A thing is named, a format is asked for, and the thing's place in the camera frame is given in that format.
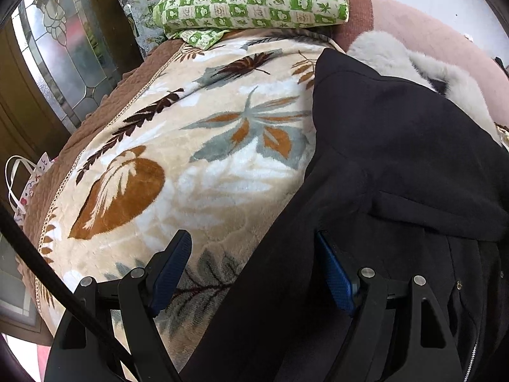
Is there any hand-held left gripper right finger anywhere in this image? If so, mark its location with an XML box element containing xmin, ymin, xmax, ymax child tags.
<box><xmin>278</xmin><ymin>231</ymin><xmax>464</xmax><ymax>382</ymax></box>

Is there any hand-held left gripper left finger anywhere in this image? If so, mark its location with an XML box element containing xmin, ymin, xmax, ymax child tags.
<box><xmin>45</xmin><ymin>230</ymin><xmax>192</xmax><ymax>382</ymax></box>

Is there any black coat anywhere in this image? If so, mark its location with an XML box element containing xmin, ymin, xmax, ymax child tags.
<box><xmin>181</xmin><ymin>48</ymin><xmax>509</xmax><ymax>382</ymax></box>

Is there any leaf-print fleece blanket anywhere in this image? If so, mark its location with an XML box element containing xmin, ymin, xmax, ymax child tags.
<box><xmin>38</xmin><ymin>34</ymin><xmax>346</xmax><ymax>382</ymax></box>

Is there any brown quilted bedspread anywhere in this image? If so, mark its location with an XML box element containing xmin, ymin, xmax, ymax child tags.
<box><xmin>16</xmin><ymin>40</ymin><xmax>187</xmax><ymax>339</ymax></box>

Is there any grey fur collar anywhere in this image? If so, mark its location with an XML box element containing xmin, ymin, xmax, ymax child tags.
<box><xmin>347</xmin><ymin>31</ymin><xmax>502</xmax><ymax>144</ymax></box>

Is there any wooden door with leaded glass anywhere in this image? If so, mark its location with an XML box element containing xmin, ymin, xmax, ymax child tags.
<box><xmin>0</xmin><ymin>0</ymin><xmax>138</xmax><ymax>208</ymax></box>

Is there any pink sheet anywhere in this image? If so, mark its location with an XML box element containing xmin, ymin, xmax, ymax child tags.
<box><xmin>336</xmin><ymin>0</ymin><xmax>509</xmax><ymax>124</ymax></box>

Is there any green checkered pillow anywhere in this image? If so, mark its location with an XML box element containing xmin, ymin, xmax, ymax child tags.
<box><xmin>153</xmin><ymin>0</ymin><xmax>355</xmax><ymax>50</ymax></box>

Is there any black cable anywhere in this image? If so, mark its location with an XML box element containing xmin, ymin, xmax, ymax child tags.
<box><xmin>0</xmin><ymin>201</ymin><xmax>134</xmax><ymax>371</ymax></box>

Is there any white gift bag with handles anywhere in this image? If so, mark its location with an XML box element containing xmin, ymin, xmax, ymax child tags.
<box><xmin>5</xmin><ymin>152</ymin><xmax>56</xmax><ymax>227</ymax></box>

